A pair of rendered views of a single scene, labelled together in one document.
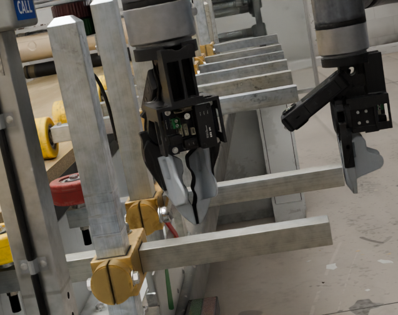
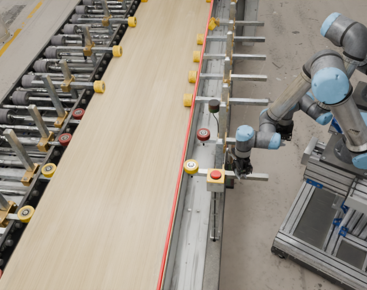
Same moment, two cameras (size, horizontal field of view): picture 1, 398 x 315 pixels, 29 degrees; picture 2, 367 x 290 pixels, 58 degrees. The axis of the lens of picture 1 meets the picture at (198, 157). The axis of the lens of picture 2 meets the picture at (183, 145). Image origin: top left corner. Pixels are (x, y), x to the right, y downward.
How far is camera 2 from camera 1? 1.17 m
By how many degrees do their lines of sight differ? 36
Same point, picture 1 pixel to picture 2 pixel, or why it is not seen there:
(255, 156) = (239, 16)
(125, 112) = (222, 128)
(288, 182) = not seen: hidden behind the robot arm
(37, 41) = not seen: outside the picture
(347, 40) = (286, 123)
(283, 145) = (252, 16)
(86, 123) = (219, 159)
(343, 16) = (286, 118)
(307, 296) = (249, 91)
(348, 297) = (263, 95)
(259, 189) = not seen: hidden behind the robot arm
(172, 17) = (246, 154)
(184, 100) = (245, 168)
